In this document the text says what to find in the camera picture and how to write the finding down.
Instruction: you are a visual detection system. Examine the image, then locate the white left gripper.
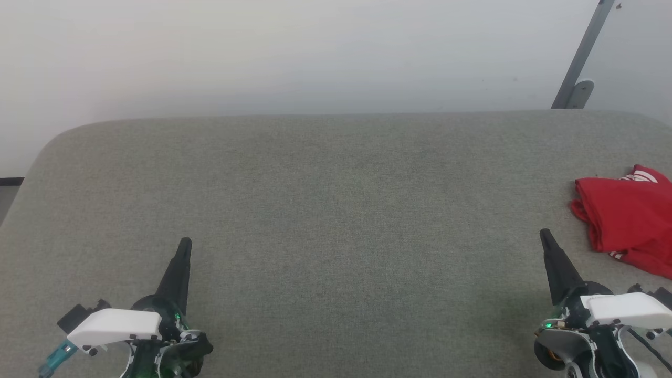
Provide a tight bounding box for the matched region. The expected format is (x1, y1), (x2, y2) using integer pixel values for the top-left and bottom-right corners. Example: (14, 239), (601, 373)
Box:
(67, 237), (194, 349)

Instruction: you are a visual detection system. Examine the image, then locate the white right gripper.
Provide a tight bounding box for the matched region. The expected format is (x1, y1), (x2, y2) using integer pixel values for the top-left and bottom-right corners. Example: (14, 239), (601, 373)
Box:
(540, 228), (672, 328)

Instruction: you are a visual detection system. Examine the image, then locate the red and white jersey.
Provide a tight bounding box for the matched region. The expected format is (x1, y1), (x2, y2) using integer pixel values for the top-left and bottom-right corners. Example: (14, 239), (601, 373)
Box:
(571, 164), (672, 279)

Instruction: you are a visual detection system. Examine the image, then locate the grey fabric sofa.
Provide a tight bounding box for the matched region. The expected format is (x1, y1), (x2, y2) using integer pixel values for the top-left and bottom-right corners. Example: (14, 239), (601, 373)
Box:
(0, 109), (672, 378)

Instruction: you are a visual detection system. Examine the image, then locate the grey metal pole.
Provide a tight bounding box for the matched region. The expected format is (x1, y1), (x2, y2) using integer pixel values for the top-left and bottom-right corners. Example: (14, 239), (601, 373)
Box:
(551, 0), (615, 110)

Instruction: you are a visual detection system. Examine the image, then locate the thin black cable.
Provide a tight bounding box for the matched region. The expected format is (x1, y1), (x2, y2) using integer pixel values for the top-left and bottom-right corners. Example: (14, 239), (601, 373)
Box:
(626, 328), (672, 369)

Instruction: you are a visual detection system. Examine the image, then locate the black cable with teal plug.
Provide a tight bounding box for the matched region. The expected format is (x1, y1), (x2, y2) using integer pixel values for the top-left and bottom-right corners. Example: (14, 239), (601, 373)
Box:
(38, 340), (80, 378)

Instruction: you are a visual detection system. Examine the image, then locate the grey pole bracket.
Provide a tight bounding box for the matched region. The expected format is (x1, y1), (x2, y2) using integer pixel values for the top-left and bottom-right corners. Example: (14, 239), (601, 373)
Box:
(565, 79), (595, 110)

